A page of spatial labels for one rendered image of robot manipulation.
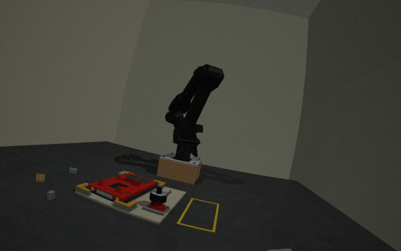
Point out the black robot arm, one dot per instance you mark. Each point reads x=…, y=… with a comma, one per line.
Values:
x=205, y=79

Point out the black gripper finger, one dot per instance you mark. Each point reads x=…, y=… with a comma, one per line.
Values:
x=194, y=151

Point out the black tyre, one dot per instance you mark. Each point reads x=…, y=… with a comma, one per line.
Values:
x=158, y=198

